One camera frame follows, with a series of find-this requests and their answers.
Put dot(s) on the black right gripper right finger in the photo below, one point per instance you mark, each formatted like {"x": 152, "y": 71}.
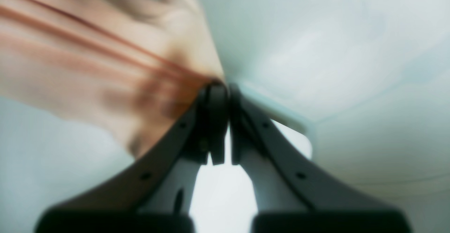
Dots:
{"x": 293, "y": 194}

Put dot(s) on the peach T-shirt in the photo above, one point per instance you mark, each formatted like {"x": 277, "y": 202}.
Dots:
{"x": 131, "y": 67}

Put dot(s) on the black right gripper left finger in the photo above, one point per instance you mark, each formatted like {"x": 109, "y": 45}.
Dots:
{"x": 154, "y": 194}

